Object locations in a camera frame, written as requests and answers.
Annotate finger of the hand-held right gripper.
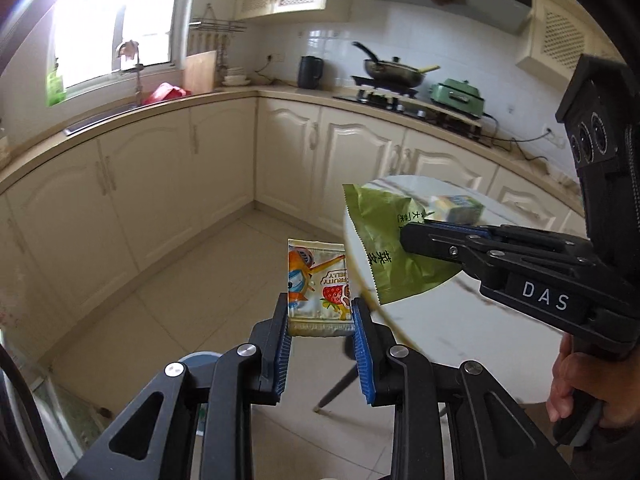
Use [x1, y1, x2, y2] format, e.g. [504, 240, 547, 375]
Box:
[400, 222, 596, 286]
[425, 221, 593, 255]

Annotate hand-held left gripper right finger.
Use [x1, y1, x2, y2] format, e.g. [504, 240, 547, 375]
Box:
[351, 297, 576, 480]

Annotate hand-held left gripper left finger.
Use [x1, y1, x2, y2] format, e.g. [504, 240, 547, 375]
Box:
[65, 291, 293, 480]

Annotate green snack packet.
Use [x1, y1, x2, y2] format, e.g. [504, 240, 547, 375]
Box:
[342, 183, 463, 306]

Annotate cartoon print jelly sachet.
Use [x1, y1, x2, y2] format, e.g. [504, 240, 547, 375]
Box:
[286, 239, 357, 337]

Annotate blue plastic bin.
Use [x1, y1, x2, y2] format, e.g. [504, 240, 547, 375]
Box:
[175, 351, 221, 441]

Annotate person's right forearm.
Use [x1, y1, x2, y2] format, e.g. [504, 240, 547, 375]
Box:
[570, 405, 640, 480]

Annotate person's right hand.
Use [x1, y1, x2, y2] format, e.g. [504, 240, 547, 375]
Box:
[546, 334, 640, 429]

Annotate green white milk carton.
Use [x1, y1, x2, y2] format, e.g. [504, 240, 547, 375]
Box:
[431, 194, 485, 225]

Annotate round marble table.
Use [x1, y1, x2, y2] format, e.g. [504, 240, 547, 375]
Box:
[315, 175, 591, 413]

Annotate green electric cooking pot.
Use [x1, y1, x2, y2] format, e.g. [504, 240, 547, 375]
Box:
[429, 78, 488, 120]

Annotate black glass gas stove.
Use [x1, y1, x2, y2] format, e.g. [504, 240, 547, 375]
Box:
[332, 92, 493, 146]

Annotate black wok with lid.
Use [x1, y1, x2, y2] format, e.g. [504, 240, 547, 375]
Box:
[352, 41, 441, 88]

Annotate cream lower kitchen cabinets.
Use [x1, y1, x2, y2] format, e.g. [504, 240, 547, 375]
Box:
[0, 85, 591, 361]

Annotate black electric kettle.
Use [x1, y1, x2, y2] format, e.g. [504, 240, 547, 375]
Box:
[298, 56, 324, 91]

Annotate patterned glass door cabinet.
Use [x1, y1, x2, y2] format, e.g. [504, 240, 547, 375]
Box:
[20, 360, 116, 461]

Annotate red plastic container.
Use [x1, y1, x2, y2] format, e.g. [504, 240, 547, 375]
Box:
[142, 82, 193, 107]

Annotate wooden cutting board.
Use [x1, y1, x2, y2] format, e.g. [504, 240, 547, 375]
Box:
[182, 50, 218, 95]

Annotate steel kitchen sink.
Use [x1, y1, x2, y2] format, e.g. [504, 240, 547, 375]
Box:
[62, 102, 151, 136]

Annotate row of hanging utensils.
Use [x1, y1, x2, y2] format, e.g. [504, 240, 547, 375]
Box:
[192, 30, 231, 68]

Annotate metal sink faucet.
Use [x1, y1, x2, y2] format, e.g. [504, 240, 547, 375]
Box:
[116, 40, 146, 106]

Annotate kitchen window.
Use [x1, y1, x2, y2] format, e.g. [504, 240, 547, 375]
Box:
[47, 0, 191, 103]

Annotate black power cable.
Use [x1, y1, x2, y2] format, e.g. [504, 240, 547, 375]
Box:
[482, 115, 551, 161]

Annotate metal wall utensil rack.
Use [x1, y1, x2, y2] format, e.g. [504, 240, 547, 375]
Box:
[189, 4, 248, 33]

